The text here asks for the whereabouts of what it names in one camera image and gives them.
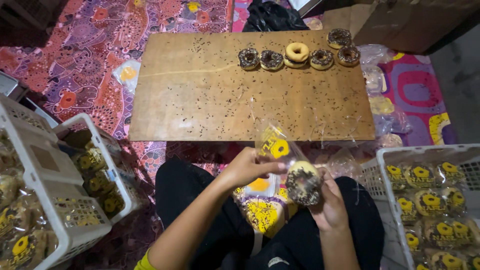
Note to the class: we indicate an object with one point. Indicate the dark plastic crate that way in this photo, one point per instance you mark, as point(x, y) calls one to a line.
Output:
point(26, 11)

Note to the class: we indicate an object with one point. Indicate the person's yellow sleeve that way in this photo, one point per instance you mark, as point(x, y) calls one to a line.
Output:
point(144, 263)

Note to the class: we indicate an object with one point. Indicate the red purple patterned cloth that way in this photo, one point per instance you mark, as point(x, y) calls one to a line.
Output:
point(93, 56)

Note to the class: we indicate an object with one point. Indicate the brown cardboard box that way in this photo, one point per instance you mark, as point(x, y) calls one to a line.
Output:
point(405, 22)

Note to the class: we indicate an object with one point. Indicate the clear yellow printed plastic bag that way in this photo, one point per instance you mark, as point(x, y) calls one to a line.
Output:
point(128, 74)
point(275, 148)

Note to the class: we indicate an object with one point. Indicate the heap of clear plastic bags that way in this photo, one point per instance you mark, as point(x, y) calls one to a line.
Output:
point(382, 108)

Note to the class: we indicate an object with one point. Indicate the black plastic bag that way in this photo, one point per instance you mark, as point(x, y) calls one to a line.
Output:
point(272, 17)

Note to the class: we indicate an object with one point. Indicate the chocolate sprinkle donut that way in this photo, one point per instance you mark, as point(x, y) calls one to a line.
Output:
point(271, 60)
point(248, 59)
point(321, 59)
point(303, 183)
point(348, 56)
point(339, 38)

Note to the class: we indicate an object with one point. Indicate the pink purple patterned mat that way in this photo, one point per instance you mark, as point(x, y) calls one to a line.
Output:
point(420, 90)

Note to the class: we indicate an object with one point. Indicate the pile of packed donuts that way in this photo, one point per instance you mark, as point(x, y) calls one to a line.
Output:
point(95, 180)
point(18, 232)
point(435, 210)

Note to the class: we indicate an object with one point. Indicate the grey metal box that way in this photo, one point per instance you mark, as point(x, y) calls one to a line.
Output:
point(9, 86)

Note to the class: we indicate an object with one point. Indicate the person's right hand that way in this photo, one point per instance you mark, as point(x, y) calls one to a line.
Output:
point(332, 210)

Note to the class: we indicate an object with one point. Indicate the small white plastic crate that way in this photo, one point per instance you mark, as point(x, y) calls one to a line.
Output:
point(80, 122)

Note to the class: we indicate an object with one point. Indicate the large white plastic crate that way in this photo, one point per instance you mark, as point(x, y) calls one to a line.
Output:
point(52, 183)

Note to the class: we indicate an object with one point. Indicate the brown wooden board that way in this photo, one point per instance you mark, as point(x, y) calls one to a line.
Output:
point(210, 93)

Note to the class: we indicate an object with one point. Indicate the stack of printed plastic bags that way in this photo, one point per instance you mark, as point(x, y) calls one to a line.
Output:
point(262, 215)

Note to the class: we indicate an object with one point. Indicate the person's left hand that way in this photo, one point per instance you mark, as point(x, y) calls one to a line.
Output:
point(243, 167)

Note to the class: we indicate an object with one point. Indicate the plain golden donut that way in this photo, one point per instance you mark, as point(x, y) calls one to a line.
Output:
point(296, 54)

